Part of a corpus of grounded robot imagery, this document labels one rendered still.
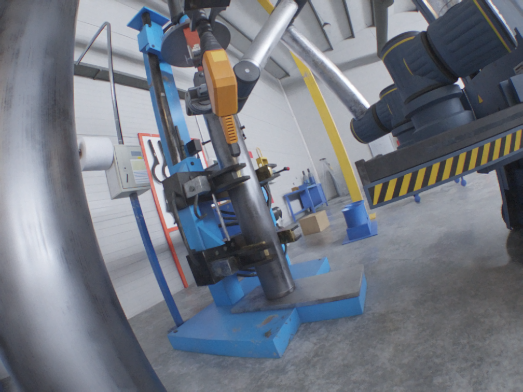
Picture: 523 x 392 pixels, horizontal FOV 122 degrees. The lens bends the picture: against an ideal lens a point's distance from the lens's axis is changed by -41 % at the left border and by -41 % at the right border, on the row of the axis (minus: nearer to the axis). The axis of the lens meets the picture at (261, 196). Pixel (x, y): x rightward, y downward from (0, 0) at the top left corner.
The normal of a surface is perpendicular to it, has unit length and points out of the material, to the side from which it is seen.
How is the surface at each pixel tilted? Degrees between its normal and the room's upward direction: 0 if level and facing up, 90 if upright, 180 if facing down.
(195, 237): 90
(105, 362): 90
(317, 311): 90
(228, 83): 113
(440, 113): 90
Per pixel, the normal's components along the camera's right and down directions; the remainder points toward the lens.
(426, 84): -0.63, 0.18
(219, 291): -0.44, 0.11
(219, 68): 0.29, -0.15
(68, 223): 0.94, -0.33
